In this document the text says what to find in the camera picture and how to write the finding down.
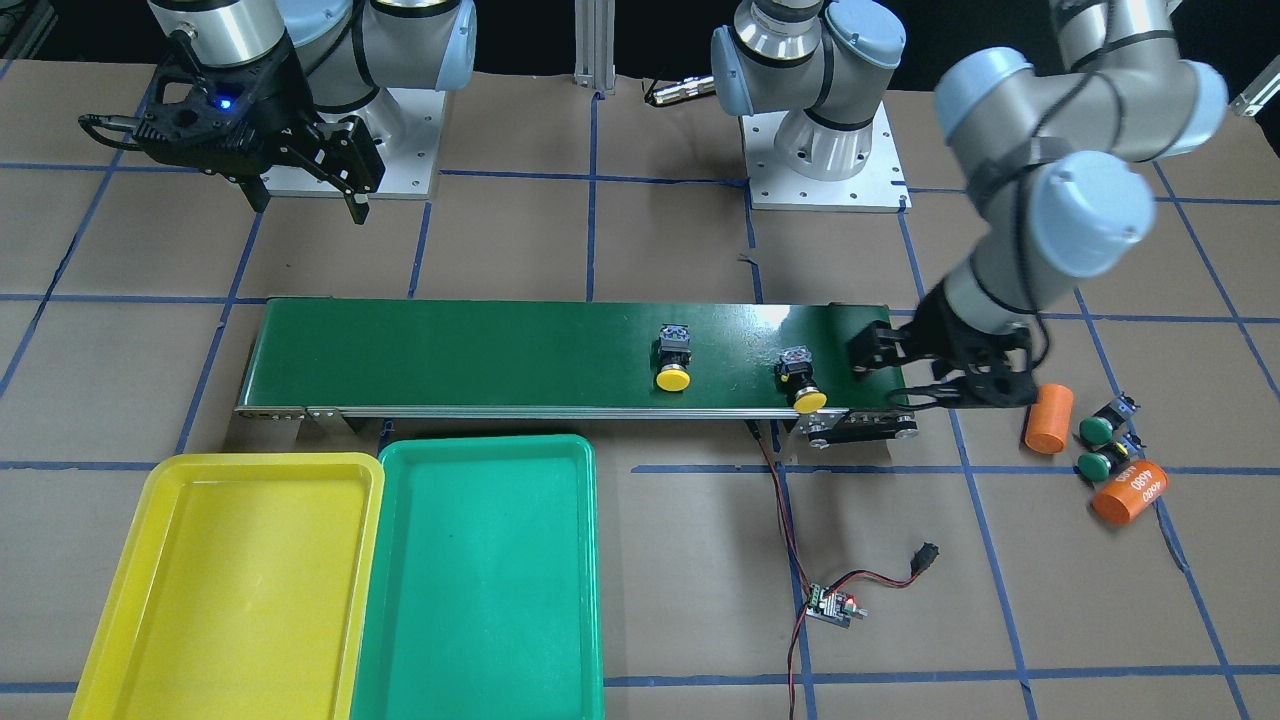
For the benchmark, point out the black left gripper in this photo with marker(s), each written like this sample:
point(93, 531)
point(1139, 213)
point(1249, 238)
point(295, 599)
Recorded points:
point(947, 327)

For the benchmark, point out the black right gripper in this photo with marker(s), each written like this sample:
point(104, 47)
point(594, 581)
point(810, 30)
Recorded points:
point(273, 103)

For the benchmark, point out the yellow push button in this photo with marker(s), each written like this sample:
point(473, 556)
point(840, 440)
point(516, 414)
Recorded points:
point(795, 371)
point(673, 350)

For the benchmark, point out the plain orange cylinder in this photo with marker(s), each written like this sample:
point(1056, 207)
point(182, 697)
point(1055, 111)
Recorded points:
point(1047, 428)

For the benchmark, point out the green push button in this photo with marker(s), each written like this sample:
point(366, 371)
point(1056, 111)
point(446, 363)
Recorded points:
point(1106, 461)
point(1101, 427)

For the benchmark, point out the orange cylinder with 4680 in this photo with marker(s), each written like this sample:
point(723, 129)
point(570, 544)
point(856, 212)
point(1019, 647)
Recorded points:
point(1122, 499)

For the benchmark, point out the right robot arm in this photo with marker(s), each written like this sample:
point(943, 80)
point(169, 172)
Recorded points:
point(341, 99)

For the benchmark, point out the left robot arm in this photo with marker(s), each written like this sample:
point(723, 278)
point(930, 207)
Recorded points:
point(1047, 161)

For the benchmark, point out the green conveyor belt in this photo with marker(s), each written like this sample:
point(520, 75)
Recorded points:
point(331, 360)

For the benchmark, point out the small controller circuit board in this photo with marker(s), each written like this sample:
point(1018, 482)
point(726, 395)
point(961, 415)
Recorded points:
point(833, 607)

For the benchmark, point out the yellow plastic tray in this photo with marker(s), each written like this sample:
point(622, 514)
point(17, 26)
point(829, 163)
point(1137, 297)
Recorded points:
point(241, 591)

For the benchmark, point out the green plastic tray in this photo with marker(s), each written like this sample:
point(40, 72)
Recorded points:
point(484, 598)

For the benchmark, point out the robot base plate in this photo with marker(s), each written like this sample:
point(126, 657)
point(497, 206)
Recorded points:
point(404, 126)
point(795, 165)

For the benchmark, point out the aluminium frame post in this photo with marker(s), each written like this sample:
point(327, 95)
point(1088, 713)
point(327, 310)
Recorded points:
point(594, 45)

